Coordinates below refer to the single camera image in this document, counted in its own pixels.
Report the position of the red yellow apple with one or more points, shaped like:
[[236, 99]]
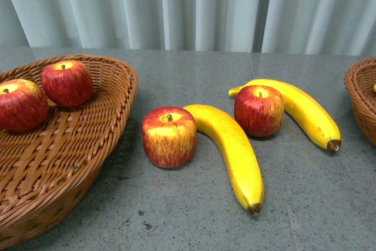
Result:
[[169, 136]]

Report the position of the yellow banana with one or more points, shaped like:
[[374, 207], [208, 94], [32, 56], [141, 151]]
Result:
[[311, 117], [237, 151]]

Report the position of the red apple in basket back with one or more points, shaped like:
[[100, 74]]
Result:
[[67, 83]]

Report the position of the left brown wicker basket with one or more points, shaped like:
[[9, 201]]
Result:
[[46, 172]]

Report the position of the brown wicker basket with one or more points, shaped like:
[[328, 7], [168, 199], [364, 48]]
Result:
[[359, 82], [46, 172]]

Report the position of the pale grey curtain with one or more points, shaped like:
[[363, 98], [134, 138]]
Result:
[[335, 27]]

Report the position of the right brown wicker basket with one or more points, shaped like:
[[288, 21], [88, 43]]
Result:
[[359, 82]]

